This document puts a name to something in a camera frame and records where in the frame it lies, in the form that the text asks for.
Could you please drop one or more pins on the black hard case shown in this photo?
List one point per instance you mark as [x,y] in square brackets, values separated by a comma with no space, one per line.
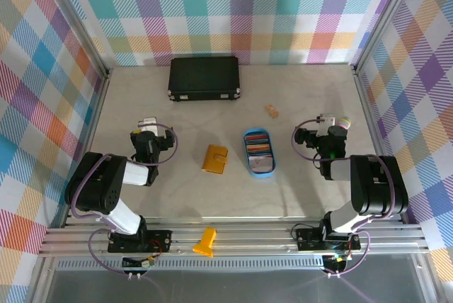
[203,76]

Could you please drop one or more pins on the small tan block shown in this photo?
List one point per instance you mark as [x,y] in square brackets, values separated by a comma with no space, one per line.
[272,111]

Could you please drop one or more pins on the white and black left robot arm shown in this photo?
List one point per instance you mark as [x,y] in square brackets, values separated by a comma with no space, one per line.
[95,182]

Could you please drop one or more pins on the pink toy microphone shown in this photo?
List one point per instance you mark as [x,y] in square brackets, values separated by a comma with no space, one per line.
[344,123]

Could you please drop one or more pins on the aluminium frame post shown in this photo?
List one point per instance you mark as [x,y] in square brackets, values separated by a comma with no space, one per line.
[386,16]
[79,21]

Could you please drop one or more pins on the white card with moon print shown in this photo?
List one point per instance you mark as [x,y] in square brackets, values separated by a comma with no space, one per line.
[260,164]

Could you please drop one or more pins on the blue oval card tray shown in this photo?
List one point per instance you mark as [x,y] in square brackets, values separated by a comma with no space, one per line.
[247,172]

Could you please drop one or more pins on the yellow card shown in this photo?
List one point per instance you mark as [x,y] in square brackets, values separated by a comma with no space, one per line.
[258,146]

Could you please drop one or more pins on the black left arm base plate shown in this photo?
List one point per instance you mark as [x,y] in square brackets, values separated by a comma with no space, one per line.
[159,239]

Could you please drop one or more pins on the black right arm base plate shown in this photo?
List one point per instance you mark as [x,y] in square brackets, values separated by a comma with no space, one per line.
[308,239]

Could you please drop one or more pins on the slotted metal strip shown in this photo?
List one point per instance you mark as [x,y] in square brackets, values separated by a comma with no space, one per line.
[247,264]

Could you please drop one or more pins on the yellow leather card holder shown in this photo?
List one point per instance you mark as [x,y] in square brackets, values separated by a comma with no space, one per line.
[214,159]

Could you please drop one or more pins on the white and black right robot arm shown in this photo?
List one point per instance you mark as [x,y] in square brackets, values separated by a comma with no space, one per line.
[378,186]

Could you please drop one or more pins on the aluminium side rail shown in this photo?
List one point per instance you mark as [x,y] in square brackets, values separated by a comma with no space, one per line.
[99,104]
[369,104]

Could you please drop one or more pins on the yellow plastic scraper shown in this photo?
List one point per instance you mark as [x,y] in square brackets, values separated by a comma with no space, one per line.
[205,243]

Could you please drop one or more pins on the small connector board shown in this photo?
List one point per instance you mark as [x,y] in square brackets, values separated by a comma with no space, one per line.
[138,263]
[336,262]

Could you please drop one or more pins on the red card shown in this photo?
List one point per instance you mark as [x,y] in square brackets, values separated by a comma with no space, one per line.
[258,149]
[257,137]

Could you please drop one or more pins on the aluminium frame rail beam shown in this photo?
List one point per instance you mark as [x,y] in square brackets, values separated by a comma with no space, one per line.
[247,243]

